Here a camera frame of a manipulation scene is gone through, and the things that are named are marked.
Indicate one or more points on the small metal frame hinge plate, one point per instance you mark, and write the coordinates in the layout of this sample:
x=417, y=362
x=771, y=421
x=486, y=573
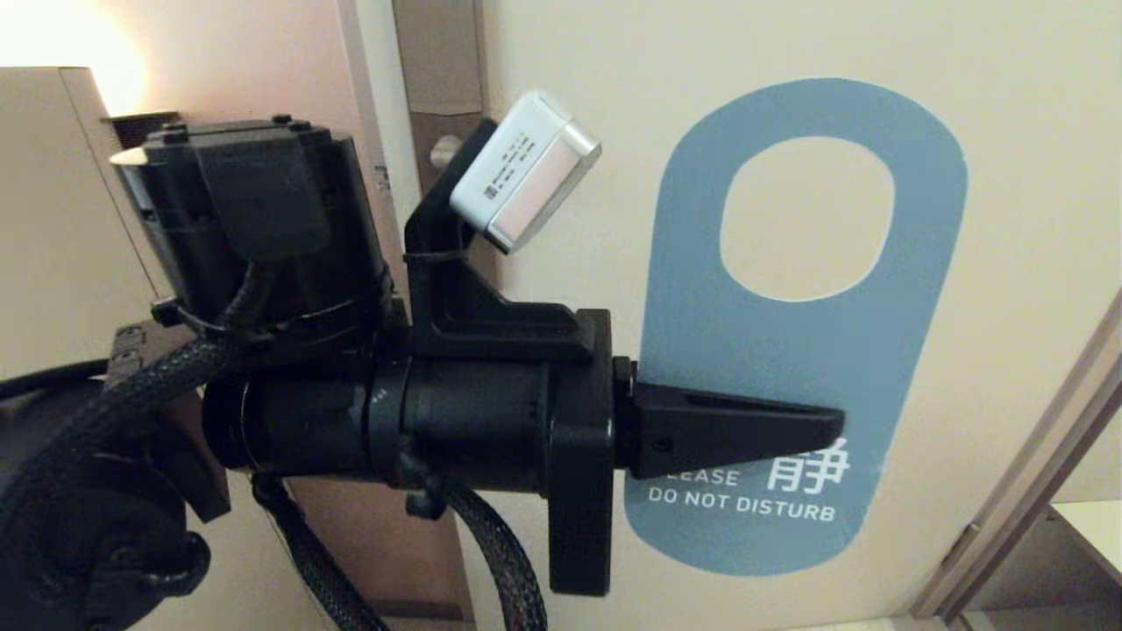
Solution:
x=961, y=545

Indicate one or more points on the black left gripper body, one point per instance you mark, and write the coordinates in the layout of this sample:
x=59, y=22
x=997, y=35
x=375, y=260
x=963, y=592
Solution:
x=491, y=421

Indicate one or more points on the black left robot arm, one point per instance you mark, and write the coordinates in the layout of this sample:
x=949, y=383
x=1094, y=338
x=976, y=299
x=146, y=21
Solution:
x=175, y=350

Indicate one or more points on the white room door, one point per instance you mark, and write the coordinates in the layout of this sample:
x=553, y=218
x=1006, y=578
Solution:
x=614, y=88

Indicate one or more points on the blue and white door hanger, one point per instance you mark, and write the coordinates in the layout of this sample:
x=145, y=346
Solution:
x=789, y=368

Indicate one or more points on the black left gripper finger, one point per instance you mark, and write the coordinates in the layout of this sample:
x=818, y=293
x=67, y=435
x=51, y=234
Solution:
x=719, y=429

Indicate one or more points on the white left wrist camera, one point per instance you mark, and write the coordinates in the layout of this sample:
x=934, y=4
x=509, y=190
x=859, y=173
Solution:
x=521, y=175

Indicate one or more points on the bronze door lock plate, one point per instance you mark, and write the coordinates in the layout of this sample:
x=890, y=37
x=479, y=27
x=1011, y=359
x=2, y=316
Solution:
x=438, y=61

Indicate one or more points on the metal door latch bolt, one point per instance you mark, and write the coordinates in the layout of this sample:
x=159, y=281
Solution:
x=382, y=180

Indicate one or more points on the beige cabinet panel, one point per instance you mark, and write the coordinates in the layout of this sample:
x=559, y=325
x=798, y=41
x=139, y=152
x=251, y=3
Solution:
x=53, y=219

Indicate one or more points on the dark wall lamp fixture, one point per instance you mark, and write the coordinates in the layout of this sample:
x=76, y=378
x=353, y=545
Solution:
x=140, y=127

